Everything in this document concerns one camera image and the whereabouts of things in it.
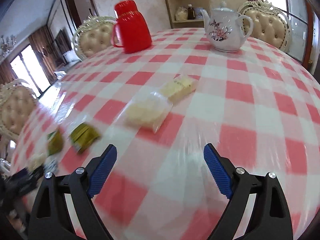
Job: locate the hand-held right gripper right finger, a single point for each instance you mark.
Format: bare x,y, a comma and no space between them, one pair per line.
217,171

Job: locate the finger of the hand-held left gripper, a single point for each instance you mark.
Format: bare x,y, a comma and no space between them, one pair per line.
33,173

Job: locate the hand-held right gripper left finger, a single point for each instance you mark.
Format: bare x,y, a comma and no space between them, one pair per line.
103,170

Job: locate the cream snack packet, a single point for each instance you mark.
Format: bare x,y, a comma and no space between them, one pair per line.
37,159

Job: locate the green snack packet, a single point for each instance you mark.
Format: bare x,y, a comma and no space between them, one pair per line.
85,137
55,142

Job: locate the red white checked tablecloth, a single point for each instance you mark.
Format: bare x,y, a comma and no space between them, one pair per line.
225,105

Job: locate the cream tufted ornate chair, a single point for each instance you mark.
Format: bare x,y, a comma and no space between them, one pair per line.
15,108
96,38
268,26

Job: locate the clear packet of round cakes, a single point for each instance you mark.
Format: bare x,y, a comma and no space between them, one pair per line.
148,111

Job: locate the yellow rectangular snack packet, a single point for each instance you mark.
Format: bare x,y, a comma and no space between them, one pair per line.
181,87

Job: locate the brown curtain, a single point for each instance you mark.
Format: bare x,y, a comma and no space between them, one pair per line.
41,53

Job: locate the black television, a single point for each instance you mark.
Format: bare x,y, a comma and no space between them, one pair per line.
61,42

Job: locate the white floral ceramic teapot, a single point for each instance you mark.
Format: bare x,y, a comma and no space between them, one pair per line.
222,32

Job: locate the red plastic thermos jug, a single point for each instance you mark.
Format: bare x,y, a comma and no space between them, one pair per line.
132,27

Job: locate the white container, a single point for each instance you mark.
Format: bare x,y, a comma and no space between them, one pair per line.
199,13

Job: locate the brown glass bottle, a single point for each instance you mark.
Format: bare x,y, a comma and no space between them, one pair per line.
191,12

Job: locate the clear bag of food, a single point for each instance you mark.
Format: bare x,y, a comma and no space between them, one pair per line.
181,14

